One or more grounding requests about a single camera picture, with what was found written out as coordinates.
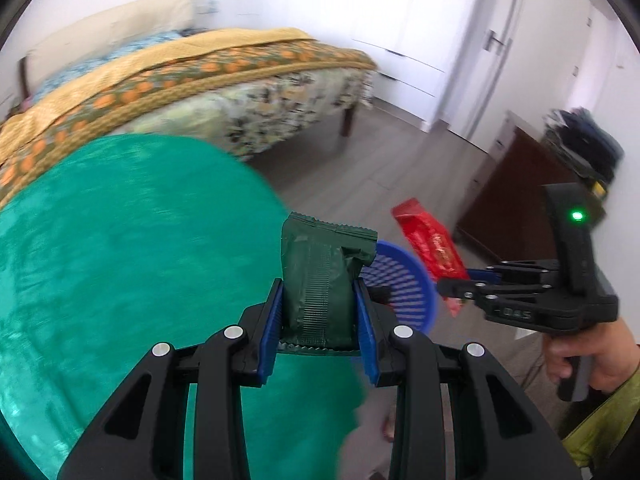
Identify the bed with yellow floral quilt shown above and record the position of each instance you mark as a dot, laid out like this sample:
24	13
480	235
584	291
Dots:
150	85

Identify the blue floral pillow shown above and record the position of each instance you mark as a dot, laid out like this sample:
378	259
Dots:
100	62

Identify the green patterned tablecloth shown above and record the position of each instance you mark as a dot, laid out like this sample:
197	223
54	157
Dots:
125	260

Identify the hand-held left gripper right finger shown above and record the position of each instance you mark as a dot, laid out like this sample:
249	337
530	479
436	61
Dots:
365	330

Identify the white door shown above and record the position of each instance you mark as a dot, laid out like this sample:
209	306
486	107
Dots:
540	60

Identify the white wardrobe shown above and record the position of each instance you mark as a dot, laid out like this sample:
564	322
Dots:
400	20

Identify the yellow-green clothing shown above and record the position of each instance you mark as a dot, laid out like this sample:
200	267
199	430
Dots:
605	435

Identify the yellow dotted blanket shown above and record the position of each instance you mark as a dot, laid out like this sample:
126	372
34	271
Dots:
200	42

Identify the person's right hand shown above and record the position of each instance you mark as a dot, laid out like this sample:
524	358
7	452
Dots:
612	355

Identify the long red snack wrapper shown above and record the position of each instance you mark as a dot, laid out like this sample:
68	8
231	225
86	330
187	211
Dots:
430	245

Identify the pale floral bed sheet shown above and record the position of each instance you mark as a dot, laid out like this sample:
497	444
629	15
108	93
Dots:
280	105

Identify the dark folded clothes pile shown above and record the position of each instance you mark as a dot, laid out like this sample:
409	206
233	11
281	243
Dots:
590	140

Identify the blue plastic wastebasket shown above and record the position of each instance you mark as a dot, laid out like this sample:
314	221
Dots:
410	290

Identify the cream padded headboard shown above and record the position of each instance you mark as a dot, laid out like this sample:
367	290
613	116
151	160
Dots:
110	25

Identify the dark green snack wrapper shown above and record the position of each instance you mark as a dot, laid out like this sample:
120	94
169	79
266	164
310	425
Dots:
315	285

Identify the dark brown wooden cabinet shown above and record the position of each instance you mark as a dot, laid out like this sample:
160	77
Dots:
515	195

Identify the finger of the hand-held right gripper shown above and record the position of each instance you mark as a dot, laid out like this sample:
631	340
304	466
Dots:
525	271
480	291

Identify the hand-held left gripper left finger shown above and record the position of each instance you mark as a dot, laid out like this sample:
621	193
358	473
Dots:
270	330

